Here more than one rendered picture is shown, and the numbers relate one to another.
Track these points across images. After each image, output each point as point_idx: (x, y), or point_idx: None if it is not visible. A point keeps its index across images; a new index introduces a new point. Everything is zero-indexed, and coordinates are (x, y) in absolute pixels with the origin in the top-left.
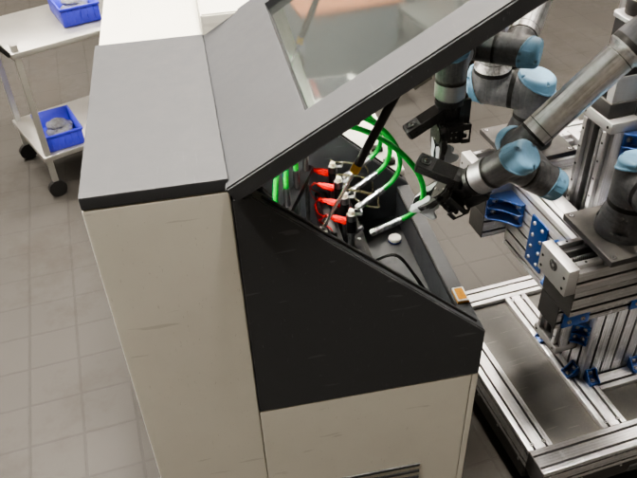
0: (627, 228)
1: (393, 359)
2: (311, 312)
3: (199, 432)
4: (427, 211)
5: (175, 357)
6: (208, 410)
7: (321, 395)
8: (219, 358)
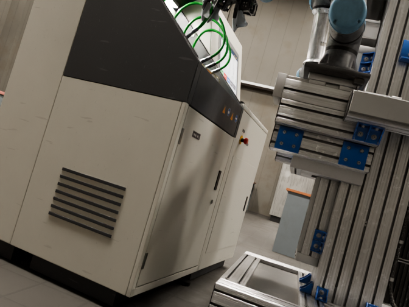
0: (328, 56)
1: (140, 63)
2: (113, 6)
3: (31, 77)
4: (206, 11)
5: (48, 13)
6: (42, 60)
7: (95, 77)
8: (64, 22)
